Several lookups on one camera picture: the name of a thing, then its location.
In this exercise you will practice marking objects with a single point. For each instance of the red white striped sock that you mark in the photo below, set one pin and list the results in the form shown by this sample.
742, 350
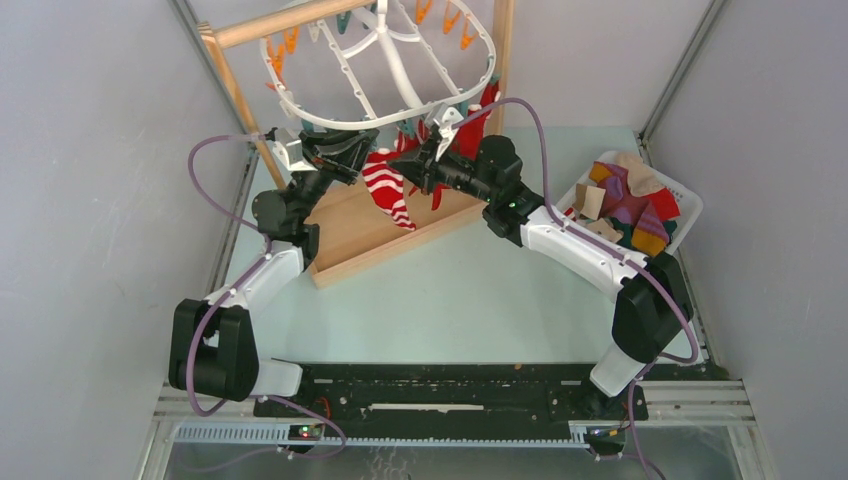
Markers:
386, 188

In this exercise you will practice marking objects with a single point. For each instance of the pile of colourful socks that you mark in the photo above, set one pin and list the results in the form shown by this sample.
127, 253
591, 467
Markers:
629, 205

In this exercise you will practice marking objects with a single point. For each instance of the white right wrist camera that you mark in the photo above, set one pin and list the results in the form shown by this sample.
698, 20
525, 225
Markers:
445, 120

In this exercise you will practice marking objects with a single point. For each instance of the wooden hanger stand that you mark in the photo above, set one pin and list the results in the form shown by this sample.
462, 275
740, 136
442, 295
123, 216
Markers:
354, 233

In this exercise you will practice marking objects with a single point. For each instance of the red Santa sock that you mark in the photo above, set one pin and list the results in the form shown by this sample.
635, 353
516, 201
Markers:
490, 94
437, 196
468, 138
406, 142

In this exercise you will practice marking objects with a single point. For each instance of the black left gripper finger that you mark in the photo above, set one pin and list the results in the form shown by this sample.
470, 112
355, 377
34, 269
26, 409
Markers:
336, 142
346, 168

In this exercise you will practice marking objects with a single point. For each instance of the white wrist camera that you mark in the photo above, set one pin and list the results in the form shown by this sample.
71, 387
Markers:
286, 148
445, 120

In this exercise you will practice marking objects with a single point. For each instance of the white oval clip hanger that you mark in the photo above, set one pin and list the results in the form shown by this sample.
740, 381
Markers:
393, 65

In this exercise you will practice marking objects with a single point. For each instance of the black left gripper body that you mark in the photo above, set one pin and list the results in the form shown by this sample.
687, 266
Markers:
327, 171

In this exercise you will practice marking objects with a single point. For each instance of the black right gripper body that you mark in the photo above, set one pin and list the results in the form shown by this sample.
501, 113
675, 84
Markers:
458, 173

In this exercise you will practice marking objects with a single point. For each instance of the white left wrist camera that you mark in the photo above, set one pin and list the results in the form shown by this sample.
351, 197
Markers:
286, 148

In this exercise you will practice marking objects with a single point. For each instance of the white laundry basket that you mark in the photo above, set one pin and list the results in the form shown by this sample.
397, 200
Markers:
662, 192

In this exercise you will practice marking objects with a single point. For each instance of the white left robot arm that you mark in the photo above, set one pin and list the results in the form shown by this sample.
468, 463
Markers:
213, 348

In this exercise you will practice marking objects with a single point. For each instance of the orange clothespin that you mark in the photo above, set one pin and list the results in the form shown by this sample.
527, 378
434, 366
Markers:
290, 39
452, 14
469, 34

